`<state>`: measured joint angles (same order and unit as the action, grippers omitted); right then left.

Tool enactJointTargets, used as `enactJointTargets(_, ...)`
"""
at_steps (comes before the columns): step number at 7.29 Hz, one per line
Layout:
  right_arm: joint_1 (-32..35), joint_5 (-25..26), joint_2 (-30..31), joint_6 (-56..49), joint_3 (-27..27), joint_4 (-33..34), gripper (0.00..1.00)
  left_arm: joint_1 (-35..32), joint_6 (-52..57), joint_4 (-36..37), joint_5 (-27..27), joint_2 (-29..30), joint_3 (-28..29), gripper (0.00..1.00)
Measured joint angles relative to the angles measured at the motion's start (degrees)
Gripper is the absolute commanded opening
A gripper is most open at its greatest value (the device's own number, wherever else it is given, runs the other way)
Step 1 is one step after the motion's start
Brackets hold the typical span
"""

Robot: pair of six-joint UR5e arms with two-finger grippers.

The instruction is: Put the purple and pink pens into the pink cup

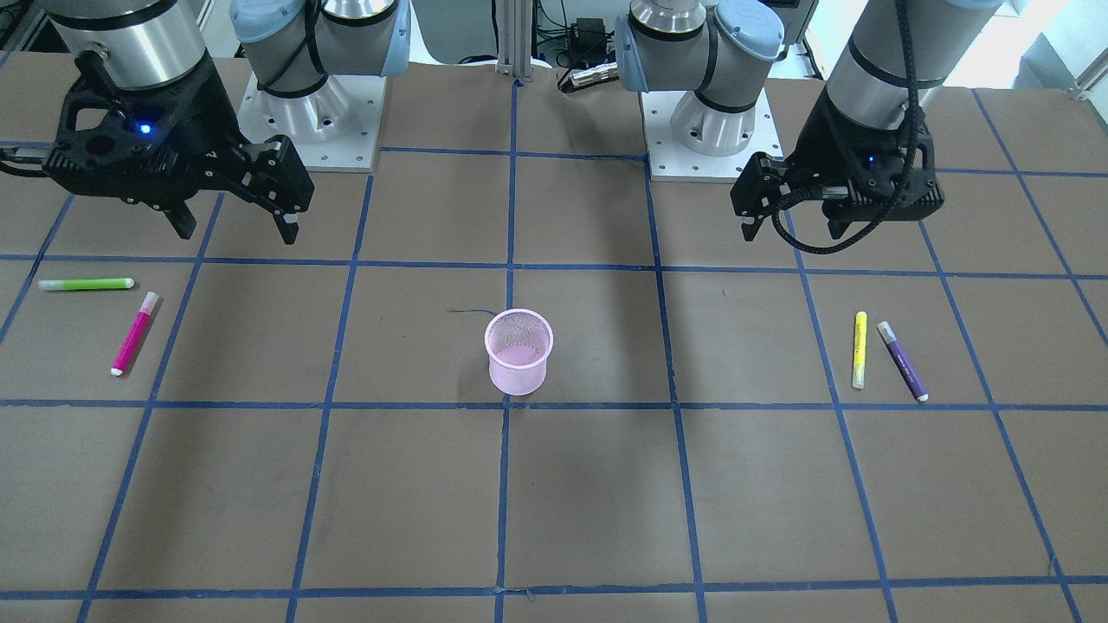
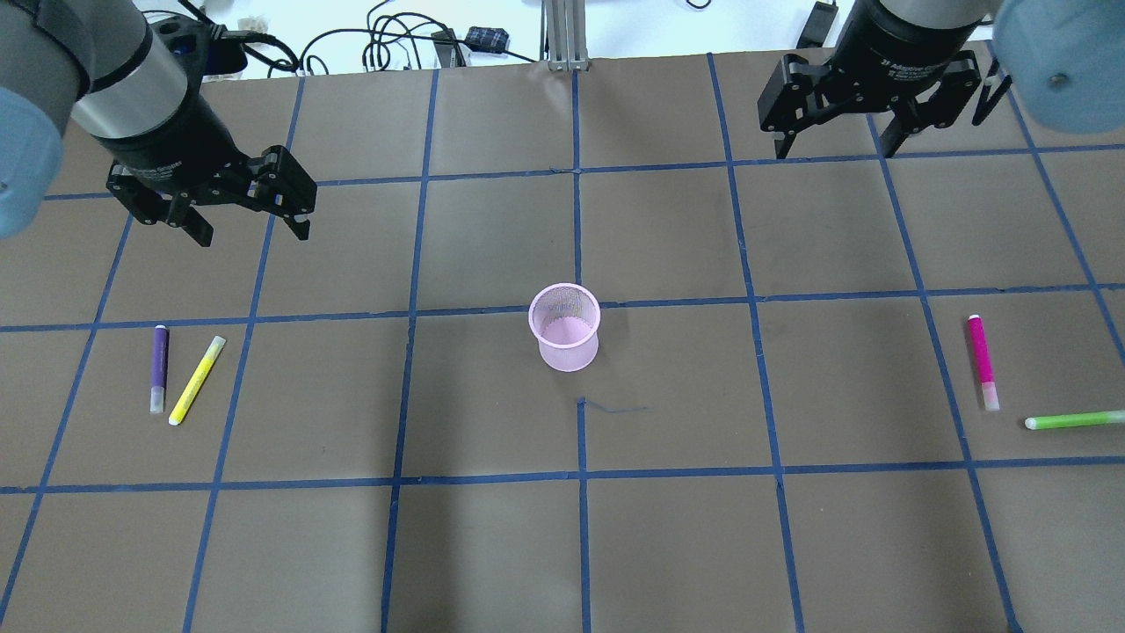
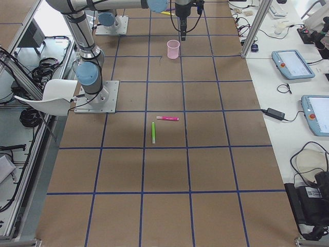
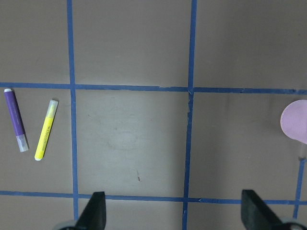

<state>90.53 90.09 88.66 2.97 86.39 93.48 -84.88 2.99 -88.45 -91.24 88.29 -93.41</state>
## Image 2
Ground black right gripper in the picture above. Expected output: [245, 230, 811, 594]
[757, 7, 981, 159]

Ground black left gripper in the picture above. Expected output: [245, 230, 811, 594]
[91, 93, 317, 247]

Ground purple pen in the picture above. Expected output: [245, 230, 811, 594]
[149, 324, 170, 414]

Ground pink pen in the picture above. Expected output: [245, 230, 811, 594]
[968, 314, 1001, 412]

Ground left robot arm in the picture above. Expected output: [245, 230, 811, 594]
[1, 1, 317, 247]

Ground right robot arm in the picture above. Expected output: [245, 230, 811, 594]
[757, 1, 1124, 159]

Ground pink mesh cup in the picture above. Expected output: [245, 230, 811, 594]
[527, 283, 601, 373]

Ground yellow pen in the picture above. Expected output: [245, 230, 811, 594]
[167, 336, 228, 427]

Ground black power adapter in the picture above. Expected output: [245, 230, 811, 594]
[464, 25, 511, 54]

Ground green pen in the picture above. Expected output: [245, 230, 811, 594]
[1024, 410, 1124, 429]

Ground black cables bundle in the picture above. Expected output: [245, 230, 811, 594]
[141, 0, 539, 76]

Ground aluminium frame post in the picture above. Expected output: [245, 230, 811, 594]
[540, 0, 590, 72]

